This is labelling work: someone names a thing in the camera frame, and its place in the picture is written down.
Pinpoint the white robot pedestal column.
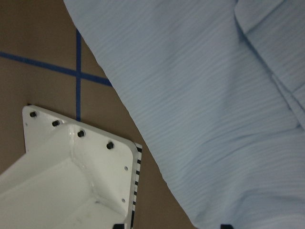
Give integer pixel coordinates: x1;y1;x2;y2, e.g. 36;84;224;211
0;105;142;229

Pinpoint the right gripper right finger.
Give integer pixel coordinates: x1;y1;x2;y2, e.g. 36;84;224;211
220;224;232;229

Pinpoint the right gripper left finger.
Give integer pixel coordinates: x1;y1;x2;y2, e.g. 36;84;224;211
113;224;124;229

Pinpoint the light blue button shirt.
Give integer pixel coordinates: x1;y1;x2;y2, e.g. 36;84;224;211
65;0;305;229

